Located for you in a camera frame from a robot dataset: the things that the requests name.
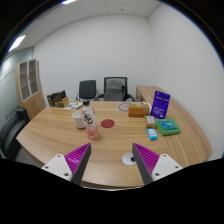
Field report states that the white and green leaflet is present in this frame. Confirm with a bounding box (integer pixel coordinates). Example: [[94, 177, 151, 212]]
[[63, 102, 84, 111]]

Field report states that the grey round cable grommet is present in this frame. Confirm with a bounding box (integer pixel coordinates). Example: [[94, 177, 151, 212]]
[[121, 152, 138, 167]]

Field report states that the small blue box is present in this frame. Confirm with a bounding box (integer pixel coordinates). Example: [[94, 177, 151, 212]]
[[146, 127, 159, 141]]

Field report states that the stack of dark boxes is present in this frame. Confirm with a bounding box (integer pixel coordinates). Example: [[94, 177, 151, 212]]
[[46, 89, 70, 109]]

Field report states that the purple standing card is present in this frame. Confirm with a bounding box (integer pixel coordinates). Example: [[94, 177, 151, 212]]
[[149, 90, 171, 120]]

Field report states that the clear drink bottle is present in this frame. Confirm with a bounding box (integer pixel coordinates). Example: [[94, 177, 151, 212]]
[[80, 99, 100, 140]]

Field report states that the white speckled cup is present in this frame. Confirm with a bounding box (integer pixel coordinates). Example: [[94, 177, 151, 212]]
[[72, 110, 87, 130]]

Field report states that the wooden cabinet with glass doors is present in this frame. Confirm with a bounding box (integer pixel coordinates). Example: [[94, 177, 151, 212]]
[[14, 59, 46, 120]]

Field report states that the small tan box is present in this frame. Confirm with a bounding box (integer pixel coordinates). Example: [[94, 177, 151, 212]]
[[144, 114, 157, 129]]

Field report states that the wooden side desk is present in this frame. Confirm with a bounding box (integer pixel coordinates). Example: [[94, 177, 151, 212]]
[[135, 85, 168, 104]]

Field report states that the green folded cloth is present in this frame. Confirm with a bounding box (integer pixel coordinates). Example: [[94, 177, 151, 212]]
[[155, 118, 182, 137]]

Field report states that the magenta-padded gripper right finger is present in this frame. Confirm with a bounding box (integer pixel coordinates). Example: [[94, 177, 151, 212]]
[[131, 142, 184, 186]]

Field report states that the black padded chair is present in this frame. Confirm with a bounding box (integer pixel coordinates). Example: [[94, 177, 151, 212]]
[[74, 79, 98, 102]]

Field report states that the grey mesh office chair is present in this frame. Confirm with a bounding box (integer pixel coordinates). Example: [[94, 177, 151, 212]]
[[94, 76, 136, 103]]

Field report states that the grey round disc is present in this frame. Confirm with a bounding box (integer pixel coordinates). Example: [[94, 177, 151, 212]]
[[116, 101, 132, 113]]

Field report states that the wooden tissue box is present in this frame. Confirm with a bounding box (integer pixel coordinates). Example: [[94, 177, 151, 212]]
[[128, 102, 151, 118]]

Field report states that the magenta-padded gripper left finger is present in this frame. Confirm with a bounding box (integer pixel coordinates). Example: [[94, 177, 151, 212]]
[[41, 142, 92, 186]]

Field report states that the black armchair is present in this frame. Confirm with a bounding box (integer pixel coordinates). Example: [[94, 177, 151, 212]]
[[0, 107, 31, 161]]

